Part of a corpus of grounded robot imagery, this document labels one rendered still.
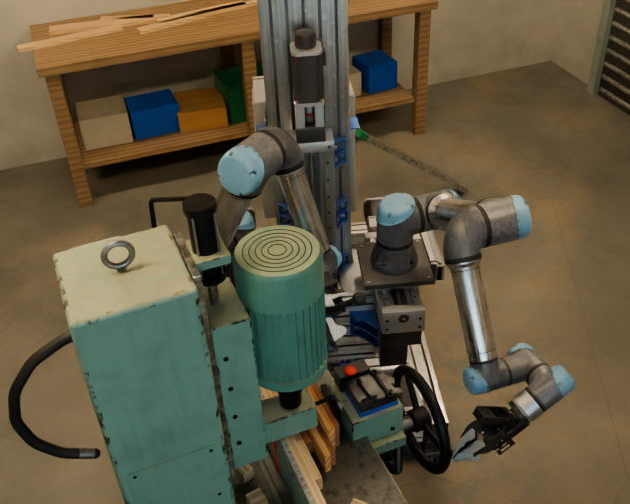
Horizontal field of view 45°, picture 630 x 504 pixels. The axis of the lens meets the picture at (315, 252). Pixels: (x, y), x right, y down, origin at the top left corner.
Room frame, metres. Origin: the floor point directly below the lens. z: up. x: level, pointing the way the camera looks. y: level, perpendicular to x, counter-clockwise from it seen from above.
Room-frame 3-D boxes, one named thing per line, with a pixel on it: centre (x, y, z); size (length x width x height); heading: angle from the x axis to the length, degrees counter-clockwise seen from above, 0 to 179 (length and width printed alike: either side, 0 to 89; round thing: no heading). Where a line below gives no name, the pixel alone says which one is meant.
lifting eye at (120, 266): (1.06, 0.34, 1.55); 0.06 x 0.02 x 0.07; 111
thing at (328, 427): (1.23, 0.02, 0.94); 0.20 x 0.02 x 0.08; 21
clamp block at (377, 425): (1.24, -0.10, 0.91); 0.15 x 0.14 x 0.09; 21
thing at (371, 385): (1.25, -0.10, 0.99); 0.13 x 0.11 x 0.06; 21
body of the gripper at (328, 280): (1.48, -0.01, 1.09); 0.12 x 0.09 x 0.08; 21
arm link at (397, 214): (1.94, -0.26, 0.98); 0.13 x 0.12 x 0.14; 107
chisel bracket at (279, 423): (1.16, 0.09, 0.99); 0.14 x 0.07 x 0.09; 111
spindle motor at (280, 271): (1.17, 0.07, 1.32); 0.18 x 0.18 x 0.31
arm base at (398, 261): (1.94, -0.26, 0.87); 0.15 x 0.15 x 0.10
